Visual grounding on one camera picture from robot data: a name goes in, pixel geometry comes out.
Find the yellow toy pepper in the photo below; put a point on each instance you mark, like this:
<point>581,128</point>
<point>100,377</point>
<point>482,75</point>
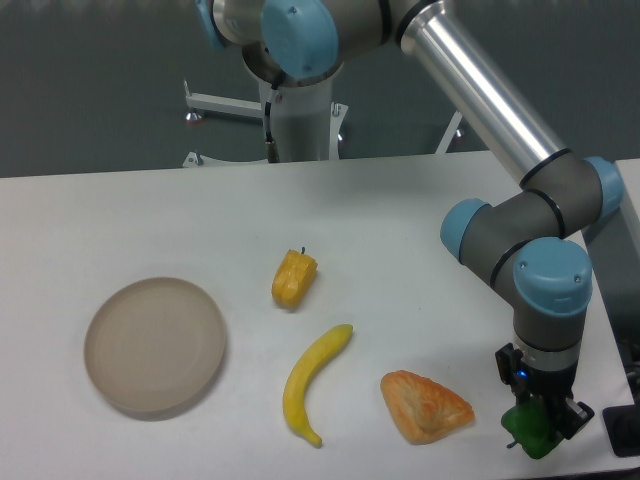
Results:
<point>293,278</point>

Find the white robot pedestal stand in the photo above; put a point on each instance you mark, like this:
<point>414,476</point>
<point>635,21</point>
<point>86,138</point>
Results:
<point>302,123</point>

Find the yellow toy banana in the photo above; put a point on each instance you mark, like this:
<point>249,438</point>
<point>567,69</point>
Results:
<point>318,355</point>

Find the green toy pepper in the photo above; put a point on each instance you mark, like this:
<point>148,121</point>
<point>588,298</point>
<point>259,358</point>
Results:
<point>530,428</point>

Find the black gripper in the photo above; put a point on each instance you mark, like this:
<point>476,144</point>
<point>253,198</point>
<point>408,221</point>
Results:
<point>548,376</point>

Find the beige round plate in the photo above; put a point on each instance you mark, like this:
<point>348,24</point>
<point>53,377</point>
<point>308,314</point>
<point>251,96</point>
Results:
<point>154,348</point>

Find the toy puff pastry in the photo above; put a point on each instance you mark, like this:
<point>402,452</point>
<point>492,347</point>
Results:
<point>424,411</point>

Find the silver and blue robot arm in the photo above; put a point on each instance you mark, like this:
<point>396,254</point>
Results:
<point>520,248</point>

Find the black device at table edge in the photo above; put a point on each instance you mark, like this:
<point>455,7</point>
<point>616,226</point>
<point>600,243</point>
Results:
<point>622,425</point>

